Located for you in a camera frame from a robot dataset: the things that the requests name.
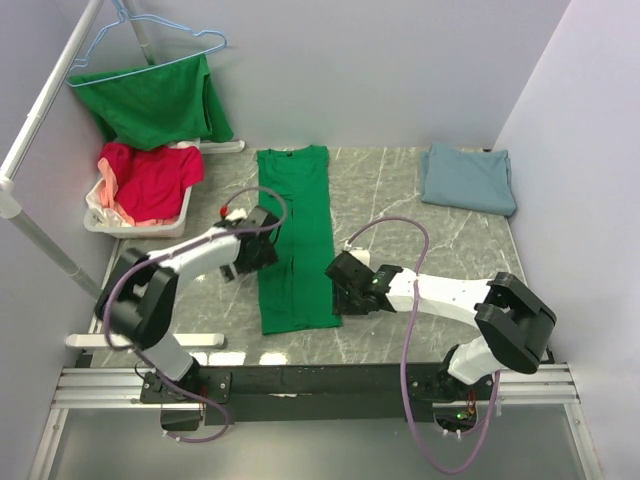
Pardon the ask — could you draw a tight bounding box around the green t-shirt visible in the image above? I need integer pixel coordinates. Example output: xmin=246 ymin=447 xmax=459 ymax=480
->
xmin=257 ymin=146 xmax=342 ymax=335
xmin=68 ymin=55 xmax=234 ymax=151

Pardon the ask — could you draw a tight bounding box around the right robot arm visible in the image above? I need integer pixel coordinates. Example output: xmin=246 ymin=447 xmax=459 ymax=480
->
xmin=325 ymin=251 xmax=557 ymax=403

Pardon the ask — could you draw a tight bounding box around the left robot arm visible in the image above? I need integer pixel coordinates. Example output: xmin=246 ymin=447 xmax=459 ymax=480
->
xmin=94 ymin=206 xmax=287 ymax=402

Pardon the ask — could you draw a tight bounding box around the white laundry basket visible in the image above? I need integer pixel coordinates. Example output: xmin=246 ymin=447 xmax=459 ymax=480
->
xmin=83 ymin=141 xmax=199 ymax=239

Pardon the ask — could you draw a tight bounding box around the black base beam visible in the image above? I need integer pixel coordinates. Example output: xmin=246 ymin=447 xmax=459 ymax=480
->
xmin=139 ymin=363 xmax=501 ymax=426

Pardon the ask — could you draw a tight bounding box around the red t-shirt in basket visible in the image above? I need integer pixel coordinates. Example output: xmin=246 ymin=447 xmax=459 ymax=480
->
xmin=98 ymin=142 xmax=204 ymax=226

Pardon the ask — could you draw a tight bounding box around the pink garment in basket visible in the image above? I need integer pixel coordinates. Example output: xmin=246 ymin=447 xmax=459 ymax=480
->
xmin=97 ymin=157 xmax=135 ymax=227

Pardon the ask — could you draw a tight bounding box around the folded blue-grey t-shirt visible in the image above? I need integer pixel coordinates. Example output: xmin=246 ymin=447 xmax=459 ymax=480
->
xmin=420 ymin=142 xmax=517 ymax=217

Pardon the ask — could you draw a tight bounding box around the green t-shirt on hanger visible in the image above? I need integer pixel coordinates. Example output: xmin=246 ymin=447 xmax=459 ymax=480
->
xmin=68 ymin=55 xmax=234 ymax=151

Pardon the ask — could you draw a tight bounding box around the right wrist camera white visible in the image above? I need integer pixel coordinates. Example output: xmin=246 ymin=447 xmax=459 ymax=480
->
xmin=343 ymin=241 xmax=371 ymax=267

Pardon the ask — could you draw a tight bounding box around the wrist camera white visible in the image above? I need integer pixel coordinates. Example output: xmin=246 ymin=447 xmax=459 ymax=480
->
xmin=219 ymin=205 xmax=247 ymax=222
xmin=343 ymin=241 xmax=371 ymax=267

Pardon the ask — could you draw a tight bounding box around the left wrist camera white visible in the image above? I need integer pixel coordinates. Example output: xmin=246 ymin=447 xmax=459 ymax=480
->
xmin=219 ymin=205 xmax=247 ymax=222

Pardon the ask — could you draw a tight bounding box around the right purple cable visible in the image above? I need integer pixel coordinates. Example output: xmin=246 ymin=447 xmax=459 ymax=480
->
xmin=343 ymin=215 xmax=502 ymax=474

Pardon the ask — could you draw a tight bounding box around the purple cable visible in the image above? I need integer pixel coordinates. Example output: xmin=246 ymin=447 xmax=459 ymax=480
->
xmin=343 ymin=215 xmax=502 ymax=474
xmin=102 ymin=186 xmax=290 ymax=445

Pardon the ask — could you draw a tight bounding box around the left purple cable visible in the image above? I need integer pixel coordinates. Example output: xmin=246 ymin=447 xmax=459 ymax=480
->
xmin=102 ymin=186 xmax=290 ymax=445

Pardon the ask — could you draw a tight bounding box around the aluminium rail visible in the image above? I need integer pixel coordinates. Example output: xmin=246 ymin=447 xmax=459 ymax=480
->
xmin=29 ymin=364 xmax=604 ymax=479

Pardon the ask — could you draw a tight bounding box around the white clothes rack frame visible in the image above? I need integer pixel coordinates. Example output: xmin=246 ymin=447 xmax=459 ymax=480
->
xmin=1 ymin=1 xmax=246 ymax=349

